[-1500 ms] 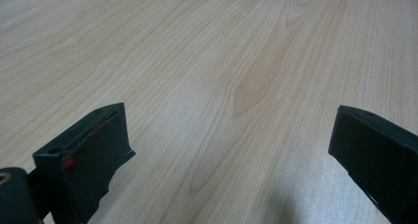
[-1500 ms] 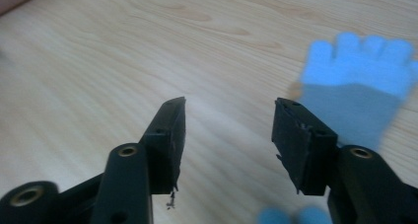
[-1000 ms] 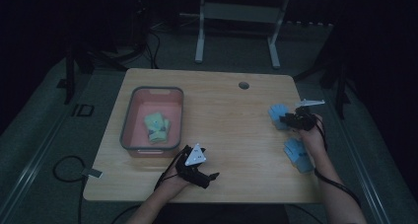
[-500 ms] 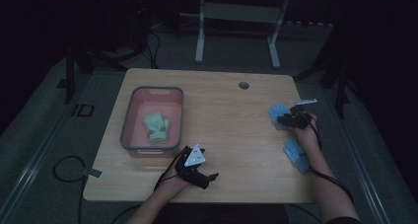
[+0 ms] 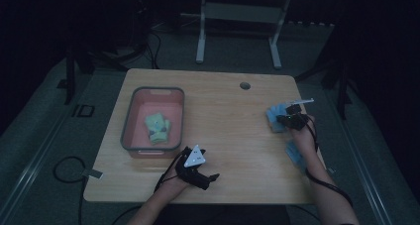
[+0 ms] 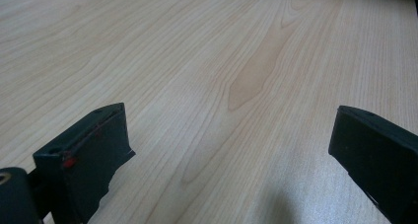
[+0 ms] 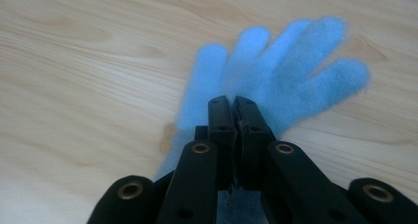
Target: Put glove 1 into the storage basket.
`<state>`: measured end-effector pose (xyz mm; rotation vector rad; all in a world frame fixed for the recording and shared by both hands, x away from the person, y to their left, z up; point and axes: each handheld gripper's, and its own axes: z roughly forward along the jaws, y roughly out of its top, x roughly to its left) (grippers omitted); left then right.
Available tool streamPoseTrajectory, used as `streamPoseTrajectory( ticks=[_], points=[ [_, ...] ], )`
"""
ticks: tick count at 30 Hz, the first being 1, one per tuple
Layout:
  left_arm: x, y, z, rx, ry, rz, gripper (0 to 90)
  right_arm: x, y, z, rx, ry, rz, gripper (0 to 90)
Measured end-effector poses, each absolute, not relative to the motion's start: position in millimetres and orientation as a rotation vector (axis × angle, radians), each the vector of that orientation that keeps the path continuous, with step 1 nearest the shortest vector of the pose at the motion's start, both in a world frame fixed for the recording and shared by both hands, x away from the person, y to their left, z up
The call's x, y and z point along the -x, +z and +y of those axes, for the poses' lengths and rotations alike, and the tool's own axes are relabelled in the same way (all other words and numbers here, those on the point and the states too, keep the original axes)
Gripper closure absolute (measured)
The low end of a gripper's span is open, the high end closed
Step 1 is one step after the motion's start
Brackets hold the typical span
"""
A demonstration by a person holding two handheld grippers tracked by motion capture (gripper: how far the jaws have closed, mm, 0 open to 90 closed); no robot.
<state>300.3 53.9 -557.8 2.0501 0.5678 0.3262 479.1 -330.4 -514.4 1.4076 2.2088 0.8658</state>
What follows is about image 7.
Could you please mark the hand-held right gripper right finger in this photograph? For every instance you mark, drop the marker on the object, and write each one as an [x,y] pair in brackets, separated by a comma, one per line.
[253,125]

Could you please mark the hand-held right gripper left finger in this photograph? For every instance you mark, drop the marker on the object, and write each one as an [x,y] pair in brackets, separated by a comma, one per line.
[225,125]

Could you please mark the blue knit glove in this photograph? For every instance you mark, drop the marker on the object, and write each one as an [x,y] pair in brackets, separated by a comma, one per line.
[279,69]

